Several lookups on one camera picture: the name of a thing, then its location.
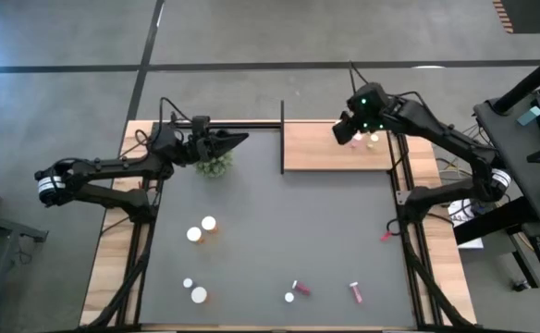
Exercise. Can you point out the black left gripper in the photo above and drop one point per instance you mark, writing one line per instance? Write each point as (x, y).
(196, 149)

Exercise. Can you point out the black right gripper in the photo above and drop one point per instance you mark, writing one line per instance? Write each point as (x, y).
(346, 129)

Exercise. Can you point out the pink pill bottle white cap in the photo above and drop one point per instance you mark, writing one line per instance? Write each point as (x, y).
(357, 137)
(356, 293)

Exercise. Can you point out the yellow-green pill bottle white cap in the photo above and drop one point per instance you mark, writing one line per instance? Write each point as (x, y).
(289, 297)
(374, 137)

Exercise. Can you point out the orange pill bottle white cap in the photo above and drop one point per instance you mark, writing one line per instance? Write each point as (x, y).
(209, 223)
(194, 234)

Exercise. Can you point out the red capsule pill bottle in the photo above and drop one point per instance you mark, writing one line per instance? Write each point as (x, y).
(187, 282)
(302, 288)

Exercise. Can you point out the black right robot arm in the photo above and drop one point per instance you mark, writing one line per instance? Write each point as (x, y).
(436, 131)

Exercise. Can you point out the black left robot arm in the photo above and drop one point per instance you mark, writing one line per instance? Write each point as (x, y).
(113, 165)

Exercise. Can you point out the green plant in grey pot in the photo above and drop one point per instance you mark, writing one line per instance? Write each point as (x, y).
(214, 167)

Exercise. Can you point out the white round lid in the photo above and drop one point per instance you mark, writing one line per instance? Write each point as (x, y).
(199, 294)

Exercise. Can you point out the dark grey desk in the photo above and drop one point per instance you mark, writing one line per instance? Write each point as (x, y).
(506, 152)

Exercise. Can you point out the white paper sheet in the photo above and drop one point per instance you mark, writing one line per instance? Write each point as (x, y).
(471, 240)

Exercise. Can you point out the black floor mat striped edge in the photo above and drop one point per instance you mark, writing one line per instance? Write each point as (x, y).
(529, 14)

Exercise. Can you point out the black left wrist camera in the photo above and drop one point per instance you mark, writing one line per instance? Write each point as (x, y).
(200, 125)

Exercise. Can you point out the wooden shelf with black frame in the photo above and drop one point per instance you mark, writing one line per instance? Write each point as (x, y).
(316, 148)

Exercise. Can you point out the grey metal bracket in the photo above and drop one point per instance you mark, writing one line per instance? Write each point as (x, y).
(403, 197)

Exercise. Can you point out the table frame with wooden sides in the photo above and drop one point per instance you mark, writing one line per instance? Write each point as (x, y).
(108, 259)

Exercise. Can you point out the black post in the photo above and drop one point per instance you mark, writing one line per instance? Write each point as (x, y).
(529, 81)

